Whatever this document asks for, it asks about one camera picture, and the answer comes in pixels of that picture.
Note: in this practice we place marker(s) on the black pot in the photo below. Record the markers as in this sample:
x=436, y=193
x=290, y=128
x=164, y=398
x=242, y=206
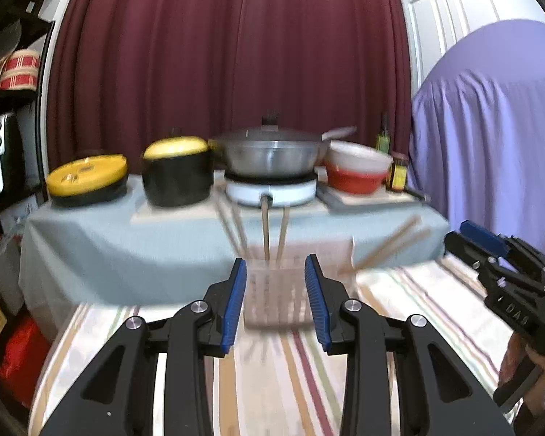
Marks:
x=177, y=181

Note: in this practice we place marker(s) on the black air fryer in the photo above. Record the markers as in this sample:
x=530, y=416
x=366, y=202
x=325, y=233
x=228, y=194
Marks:
x=0, y=145

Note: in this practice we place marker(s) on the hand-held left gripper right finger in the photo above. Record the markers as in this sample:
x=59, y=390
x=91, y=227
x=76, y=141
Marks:
x=318, y=309

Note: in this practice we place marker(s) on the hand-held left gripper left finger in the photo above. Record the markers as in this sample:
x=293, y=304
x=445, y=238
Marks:
x=234, y=309

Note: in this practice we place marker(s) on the wooden chopstick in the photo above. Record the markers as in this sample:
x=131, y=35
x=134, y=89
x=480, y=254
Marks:
x=266, y=231
x=283, y=234
x=390, y=252
x=227, y=227
x=390, y=238
x=240, y=229

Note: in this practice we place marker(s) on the striped tablecloth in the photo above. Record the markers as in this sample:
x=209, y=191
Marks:
x=277, y=386

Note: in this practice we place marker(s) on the olive oil bottle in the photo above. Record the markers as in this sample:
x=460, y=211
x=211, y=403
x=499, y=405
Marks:
x=382, y=138

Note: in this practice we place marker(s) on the steel wok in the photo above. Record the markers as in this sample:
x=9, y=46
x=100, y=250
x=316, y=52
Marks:
x=272, y=159

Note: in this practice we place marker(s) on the red plastic bag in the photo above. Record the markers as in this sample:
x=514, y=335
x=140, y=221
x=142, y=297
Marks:
x=22, y=359

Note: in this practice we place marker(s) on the white cardboard box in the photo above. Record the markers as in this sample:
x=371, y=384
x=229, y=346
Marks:
x=20, y=213

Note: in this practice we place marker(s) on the light blue tablecloth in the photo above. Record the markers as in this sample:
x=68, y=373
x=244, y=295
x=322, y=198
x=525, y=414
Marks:
x=118, y=254

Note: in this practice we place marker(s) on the red white round box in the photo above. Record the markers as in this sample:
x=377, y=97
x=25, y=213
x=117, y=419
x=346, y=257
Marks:
x=18, y=70

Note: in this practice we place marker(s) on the white induction cooker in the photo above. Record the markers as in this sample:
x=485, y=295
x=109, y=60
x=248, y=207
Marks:
x=295, y=193

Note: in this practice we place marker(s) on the yellow pot lid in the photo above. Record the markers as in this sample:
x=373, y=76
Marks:
x=177, y=147

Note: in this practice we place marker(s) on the grey container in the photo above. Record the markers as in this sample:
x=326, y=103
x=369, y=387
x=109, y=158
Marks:
x=4, y=277

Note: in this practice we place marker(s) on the yellow electric griddle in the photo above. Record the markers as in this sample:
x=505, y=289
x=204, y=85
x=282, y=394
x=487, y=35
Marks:
x=86, y=175

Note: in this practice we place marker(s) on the black shelf unit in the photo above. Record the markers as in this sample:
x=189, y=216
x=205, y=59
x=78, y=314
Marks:
x=13, y=94

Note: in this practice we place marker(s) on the glass wok lid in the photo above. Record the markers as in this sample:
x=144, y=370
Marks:
x=272, y=135

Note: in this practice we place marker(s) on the white door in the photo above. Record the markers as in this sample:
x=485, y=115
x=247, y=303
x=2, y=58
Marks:
x=436, y=18

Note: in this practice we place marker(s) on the sauce jar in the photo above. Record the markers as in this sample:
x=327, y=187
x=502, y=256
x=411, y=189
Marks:
x=397, y=175

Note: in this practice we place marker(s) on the cream bowl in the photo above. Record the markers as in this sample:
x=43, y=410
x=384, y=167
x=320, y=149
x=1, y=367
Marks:
x=359, y=159

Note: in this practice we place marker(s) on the red bowl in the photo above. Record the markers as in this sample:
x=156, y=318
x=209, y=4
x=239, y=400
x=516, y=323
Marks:
x=354, y=181

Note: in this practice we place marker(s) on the grey cutting board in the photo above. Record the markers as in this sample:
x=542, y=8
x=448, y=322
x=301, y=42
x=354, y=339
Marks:
x=345, y=204

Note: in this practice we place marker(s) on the maroon curtain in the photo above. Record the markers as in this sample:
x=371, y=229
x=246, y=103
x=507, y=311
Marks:
x=231, y=54

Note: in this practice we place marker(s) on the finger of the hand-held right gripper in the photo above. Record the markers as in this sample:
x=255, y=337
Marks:
x=463, y=247
x=483, y=236

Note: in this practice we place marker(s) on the purple cloth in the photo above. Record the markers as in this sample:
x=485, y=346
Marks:
x=481, y=122

